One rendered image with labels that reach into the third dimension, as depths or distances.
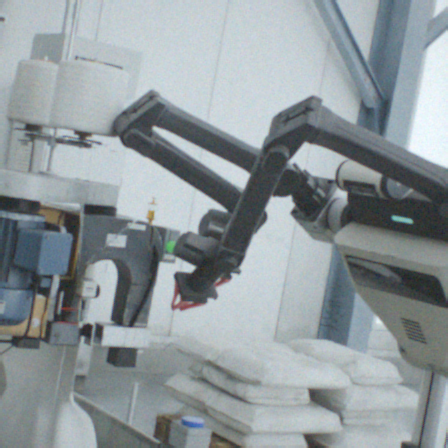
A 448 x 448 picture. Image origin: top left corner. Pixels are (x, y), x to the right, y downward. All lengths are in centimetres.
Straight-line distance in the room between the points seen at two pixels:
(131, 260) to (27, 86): 50
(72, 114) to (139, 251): 48
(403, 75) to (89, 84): 613
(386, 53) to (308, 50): 74
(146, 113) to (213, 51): 536
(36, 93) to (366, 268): 89
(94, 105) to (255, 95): 557
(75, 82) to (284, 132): 60
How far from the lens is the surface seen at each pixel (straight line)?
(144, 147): 231
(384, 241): 236
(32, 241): 225
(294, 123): 193
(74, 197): 242
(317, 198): 251
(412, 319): 240
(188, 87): 752
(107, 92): 236
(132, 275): 267
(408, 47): 837
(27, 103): 259
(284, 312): 832
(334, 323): 859
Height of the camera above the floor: 148
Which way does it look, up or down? 3 degrees down
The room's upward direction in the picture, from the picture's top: 10 degrees clockwise
